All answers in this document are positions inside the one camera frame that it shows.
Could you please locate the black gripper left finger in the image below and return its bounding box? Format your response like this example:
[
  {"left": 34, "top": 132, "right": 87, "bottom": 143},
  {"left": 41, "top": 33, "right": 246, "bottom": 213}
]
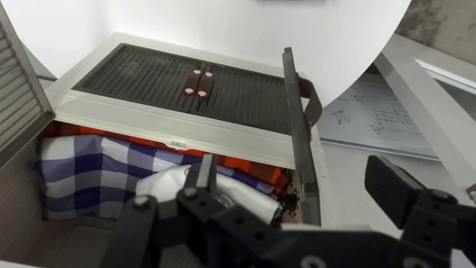
[{"left": 179, "top": 153, "right": 217, "bottom": 199}]

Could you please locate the orange red cloth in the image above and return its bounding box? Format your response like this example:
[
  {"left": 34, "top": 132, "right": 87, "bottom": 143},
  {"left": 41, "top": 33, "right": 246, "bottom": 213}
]
[{"left": 40, "top": 122, "right": 289, "bottom": 196}]

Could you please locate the white cloth roll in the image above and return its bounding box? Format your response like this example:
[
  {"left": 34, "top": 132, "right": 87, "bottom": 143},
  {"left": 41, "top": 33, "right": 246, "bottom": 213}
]
[{"left": 135, "top": 165, "right": 282, "bottom": 223}]

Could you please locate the round white table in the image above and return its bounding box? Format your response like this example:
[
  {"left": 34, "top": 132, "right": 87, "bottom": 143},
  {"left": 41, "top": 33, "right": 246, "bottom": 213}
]
[{"left": 1, "top": 0, "right": 411, "bottom": 104}]

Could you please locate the blue white checkered cloth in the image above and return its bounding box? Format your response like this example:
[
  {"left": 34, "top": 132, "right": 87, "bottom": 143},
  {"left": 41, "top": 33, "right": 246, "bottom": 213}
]
[{"left": 34, "top": 132, "right": 276, "bottom": 222}]

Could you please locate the whiteboard on floor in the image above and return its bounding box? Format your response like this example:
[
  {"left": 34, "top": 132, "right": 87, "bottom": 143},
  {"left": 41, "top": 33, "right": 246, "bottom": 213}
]
[{"left": 316, "top": 73, "right": 435, "bottom": 159}]

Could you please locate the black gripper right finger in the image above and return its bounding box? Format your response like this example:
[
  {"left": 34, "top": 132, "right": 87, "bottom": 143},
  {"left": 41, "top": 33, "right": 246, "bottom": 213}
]
[{"left": 364, "top": 155, "right": 456, "bottom": 234}]

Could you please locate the cabinet door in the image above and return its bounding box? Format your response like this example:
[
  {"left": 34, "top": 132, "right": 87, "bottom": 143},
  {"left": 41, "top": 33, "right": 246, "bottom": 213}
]
[
  {"left": 282, "top": 47, "right": 321, "bottom": 226},
  {"left": 0, "top": 4, "right": 54, "bottom": 168}
]

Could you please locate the white stacked cabinet unit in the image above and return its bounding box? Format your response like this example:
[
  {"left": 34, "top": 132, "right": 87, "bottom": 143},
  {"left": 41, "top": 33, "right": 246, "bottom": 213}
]
[{"left": 0, "top": 33, "right": 337, "bottom": 266}]

